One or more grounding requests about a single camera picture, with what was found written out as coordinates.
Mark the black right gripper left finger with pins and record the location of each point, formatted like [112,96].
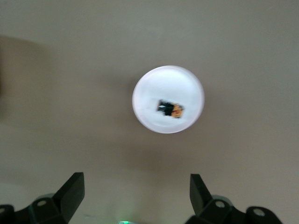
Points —
[67,200]

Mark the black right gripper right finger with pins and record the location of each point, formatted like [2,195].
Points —
[202,203]

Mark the orange push-button switch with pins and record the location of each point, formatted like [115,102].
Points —
[171,109]

